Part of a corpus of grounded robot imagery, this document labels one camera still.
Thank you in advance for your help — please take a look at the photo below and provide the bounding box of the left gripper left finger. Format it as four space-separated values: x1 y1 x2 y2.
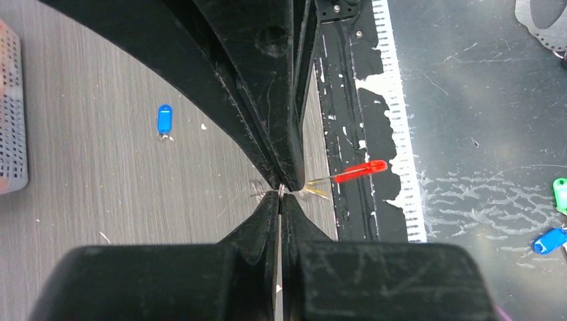
30 191 279 320

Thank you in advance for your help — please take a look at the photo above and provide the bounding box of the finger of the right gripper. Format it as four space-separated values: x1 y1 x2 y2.
45 1 281 189
195 1 319 191

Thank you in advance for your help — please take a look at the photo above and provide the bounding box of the white plastic basket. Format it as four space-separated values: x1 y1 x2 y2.
1 21 28 195

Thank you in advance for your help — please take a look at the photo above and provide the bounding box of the key with blue tag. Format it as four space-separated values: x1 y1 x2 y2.
156 104 175 142

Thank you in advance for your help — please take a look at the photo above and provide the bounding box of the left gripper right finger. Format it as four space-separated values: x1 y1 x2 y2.
279 194 498 320

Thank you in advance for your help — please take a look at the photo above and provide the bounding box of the white keyring holder disc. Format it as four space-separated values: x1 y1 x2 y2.
514 0 566 60

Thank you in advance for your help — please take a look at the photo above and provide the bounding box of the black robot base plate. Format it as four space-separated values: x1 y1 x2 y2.
315 1 408 243

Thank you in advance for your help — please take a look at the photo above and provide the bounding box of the loose green key tag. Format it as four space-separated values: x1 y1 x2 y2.
552 178 567 215

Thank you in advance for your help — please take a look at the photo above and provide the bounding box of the key with yellow tag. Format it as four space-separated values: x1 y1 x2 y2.
302 185 332 201

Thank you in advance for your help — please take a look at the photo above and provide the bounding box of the loose blue key tag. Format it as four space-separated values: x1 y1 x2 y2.
533 227 566 255

